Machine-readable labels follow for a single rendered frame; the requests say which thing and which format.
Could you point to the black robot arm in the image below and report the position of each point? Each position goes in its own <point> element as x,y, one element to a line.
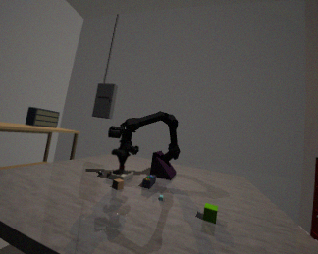
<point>134,124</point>

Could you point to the beige rectangular tray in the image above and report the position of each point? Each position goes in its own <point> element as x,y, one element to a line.
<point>119,174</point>

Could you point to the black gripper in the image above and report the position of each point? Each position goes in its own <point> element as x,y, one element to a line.
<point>121,154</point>

